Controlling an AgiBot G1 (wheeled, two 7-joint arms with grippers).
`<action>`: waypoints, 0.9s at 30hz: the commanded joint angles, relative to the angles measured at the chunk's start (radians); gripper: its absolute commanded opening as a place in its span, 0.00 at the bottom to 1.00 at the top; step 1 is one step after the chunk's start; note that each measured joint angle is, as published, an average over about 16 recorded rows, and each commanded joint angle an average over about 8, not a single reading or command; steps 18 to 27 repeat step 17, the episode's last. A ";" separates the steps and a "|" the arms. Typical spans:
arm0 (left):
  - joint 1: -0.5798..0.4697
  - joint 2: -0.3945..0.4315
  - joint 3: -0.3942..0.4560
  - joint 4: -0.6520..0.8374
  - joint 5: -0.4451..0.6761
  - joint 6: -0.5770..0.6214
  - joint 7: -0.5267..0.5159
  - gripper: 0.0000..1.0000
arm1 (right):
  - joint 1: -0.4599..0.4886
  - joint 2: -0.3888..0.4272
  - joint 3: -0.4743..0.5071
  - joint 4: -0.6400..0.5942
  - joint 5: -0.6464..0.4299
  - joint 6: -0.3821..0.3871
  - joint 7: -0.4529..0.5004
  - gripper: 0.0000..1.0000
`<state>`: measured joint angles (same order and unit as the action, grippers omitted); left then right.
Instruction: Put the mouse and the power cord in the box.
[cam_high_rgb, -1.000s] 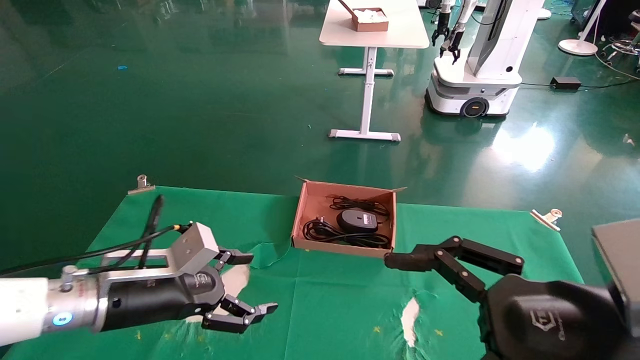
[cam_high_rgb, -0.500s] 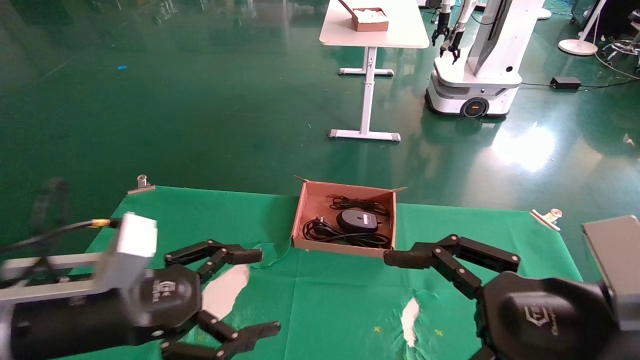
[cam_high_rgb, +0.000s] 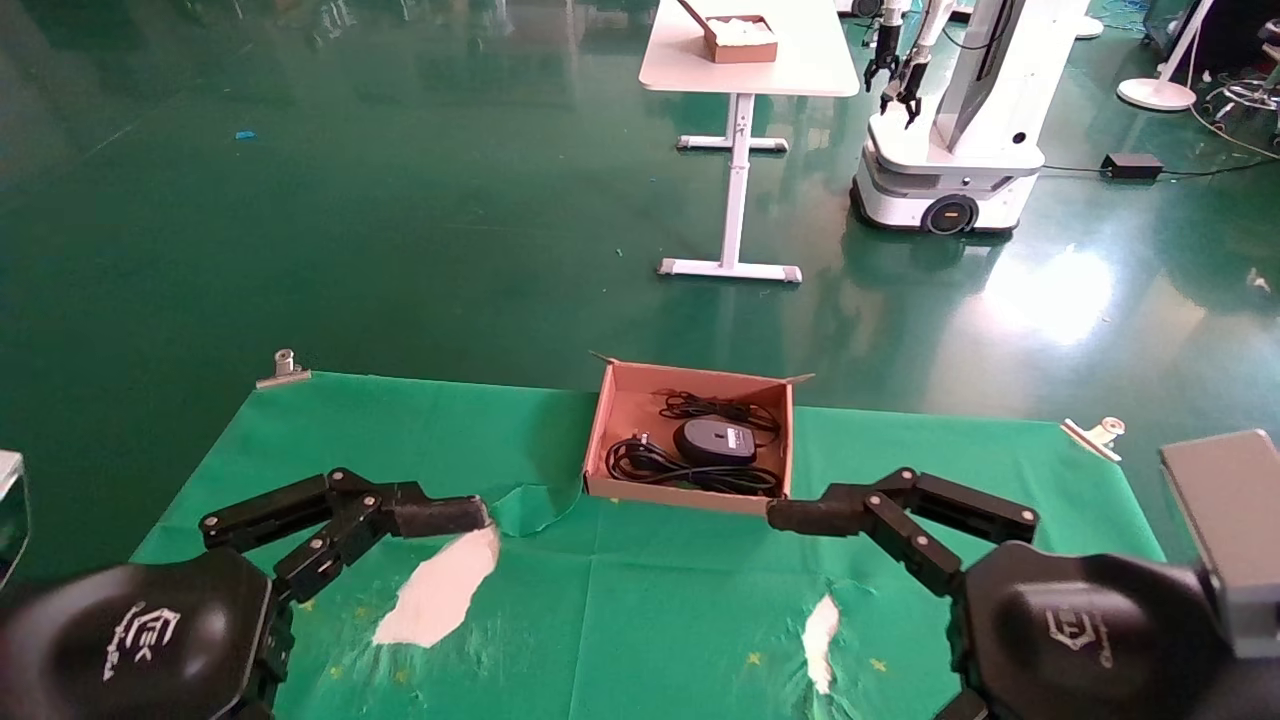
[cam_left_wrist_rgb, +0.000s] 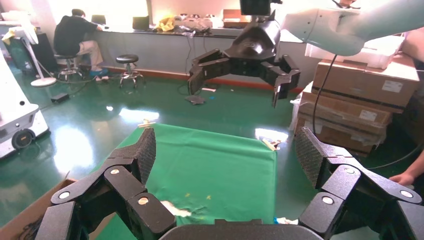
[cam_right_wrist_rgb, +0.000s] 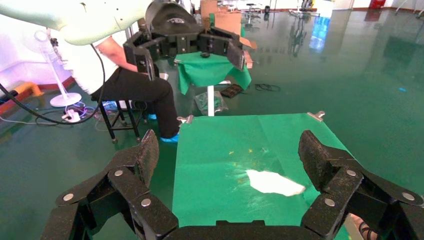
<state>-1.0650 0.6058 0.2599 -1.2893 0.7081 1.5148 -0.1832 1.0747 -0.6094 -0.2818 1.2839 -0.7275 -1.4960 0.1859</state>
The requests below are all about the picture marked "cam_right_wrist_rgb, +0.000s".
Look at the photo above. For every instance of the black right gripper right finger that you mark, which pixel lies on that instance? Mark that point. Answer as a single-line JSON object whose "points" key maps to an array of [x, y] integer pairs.
{"points": [[344, 185]]}

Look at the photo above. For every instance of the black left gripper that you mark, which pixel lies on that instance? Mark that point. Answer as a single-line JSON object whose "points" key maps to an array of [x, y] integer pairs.
{"points": [[172, 20]]}

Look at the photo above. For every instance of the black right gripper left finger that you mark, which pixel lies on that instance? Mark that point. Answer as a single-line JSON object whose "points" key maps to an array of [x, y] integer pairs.
{"points": [[132, 185]]}

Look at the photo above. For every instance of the bare person forearm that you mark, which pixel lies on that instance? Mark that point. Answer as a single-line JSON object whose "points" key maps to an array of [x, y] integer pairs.
{"points": [[114, 53]]}

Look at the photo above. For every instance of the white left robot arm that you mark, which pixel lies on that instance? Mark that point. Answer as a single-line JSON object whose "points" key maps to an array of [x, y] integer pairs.
{"points": [[82, 20]]}

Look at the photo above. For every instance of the open brown cardboard box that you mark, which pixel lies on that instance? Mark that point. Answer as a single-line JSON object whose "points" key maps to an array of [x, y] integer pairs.
{"points": [[352, 228]]}

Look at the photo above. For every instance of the brown cardboard box with flap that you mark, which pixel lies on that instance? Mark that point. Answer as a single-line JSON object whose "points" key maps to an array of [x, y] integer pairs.
{"points": [[248, 43]]}

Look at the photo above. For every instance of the small black mouse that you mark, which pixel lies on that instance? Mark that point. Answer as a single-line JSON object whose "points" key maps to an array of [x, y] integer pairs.
{"points": [[205, 55]]}

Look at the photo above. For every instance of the green cloth on small table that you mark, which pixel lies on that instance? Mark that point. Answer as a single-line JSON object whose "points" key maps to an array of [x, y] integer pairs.
{"points": [[205, 71]]}

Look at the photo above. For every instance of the white table leg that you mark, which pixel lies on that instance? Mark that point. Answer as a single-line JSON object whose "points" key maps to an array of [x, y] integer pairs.
{"points": [[211, 99]]}

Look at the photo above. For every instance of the large brown carton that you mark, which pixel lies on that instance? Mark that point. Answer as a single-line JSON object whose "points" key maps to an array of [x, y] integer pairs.
{"points": [[228, 23]]}

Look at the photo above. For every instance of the tall brown carton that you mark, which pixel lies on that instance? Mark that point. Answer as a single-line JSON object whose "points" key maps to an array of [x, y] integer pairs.
{"points": [[208, 8]]}

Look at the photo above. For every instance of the clear plastic bag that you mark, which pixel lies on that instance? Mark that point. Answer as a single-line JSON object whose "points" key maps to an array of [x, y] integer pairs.
{"points": [[218, 102]]}

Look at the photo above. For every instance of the black flat tray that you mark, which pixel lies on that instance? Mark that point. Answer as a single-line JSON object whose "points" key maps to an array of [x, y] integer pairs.
{"points": [[233, 90]]}

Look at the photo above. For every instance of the seated person white shirt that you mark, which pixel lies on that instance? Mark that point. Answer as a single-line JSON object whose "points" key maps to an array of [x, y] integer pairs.
{"points": [[139, 87]]}

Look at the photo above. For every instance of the silver metal table clip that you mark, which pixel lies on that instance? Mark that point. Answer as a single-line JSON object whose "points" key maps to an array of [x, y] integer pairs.
{"points": [[185, 119], [316, 116]]}

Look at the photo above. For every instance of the black metal stool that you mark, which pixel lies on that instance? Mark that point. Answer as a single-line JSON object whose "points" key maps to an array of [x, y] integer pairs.
{"points": [[106, 122]]}

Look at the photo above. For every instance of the green tablecloth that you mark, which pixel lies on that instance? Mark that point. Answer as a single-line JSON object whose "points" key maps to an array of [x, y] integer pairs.
{"points": [[215, 165]]}

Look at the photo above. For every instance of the white power strip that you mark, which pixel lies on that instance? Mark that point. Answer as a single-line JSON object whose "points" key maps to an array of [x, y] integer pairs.
{"points": [[73, 116]]}

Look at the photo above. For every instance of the small blue floor scrap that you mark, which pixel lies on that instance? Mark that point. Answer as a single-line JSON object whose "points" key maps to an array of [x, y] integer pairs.
{"points": [[402, 89]]}

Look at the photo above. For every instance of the orange floor object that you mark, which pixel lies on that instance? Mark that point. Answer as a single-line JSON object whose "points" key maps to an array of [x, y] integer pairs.
{"points": [[28, 87]]}

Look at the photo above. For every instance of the red floor object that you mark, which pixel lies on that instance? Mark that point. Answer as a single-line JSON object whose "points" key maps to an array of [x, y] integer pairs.
{"points": [[377, 4]]}

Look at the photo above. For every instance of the white pedestal fan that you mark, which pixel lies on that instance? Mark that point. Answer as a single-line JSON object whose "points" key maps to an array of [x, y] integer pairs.
{"points": [[66, 99]]}

